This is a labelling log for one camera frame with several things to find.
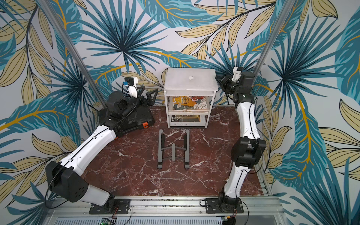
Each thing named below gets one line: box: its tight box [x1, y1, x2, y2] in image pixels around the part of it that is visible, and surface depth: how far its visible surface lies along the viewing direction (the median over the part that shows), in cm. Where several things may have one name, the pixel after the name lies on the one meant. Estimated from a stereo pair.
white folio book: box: [169, 114, 206, 127], surface depth 106 cm
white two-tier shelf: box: [164, 70, 219, 129], surface depth 92 cm
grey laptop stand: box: [157, 128, 190, 170], surface depth 90 cm
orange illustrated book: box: [172, 95, 208, 110], surface depth 97 cm
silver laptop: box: [164, 67, 219, 92], surface depth 83 cm
